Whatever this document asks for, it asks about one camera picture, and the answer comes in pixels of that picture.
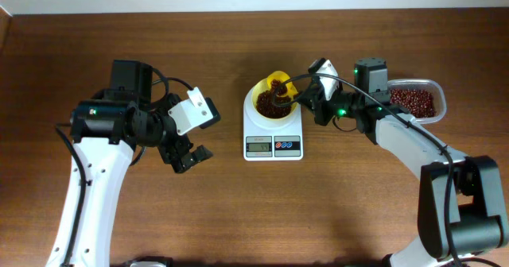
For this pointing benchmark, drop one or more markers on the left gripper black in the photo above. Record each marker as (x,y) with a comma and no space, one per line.
(182,145)

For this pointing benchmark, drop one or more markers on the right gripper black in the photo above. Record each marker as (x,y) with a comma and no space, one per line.
(315,98)

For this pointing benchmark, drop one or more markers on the yellow measuring scoop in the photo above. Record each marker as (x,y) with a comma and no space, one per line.
(279,81)

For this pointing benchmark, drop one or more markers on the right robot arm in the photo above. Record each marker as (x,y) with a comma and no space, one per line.
(461,208)

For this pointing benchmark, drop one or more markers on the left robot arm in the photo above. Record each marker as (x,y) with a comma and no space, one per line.
(108,134)

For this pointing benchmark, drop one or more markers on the pale yellow bowl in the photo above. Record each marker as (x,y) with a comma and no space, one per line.
(262,86)

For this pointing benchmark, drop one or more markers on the white digital kitchen scale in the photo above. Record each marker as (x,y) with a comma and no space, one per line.
(269,139)

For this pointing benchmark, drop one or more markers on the red beans in bowl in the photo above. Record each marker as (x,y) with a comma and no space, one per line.
(266,108)

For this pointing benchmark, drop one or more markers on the clear plastic container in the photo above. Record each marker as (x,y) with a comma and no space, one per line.
(439,101)

